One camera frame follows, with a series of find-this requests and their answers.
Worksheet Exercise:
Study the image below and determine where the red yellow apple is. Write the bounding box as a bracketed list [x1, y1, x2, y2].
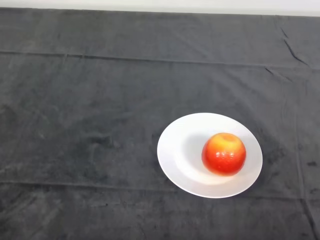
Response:
[201, 132, 247, 177]

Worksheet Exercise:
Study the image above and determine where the white round plate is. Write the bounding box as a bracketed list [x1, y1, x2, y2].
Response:
[156, 112, 264, 199]

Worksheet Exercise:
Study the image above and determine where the black cloth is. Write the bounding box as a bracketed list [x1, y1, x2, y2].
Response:
[0, 6, 320, 240]

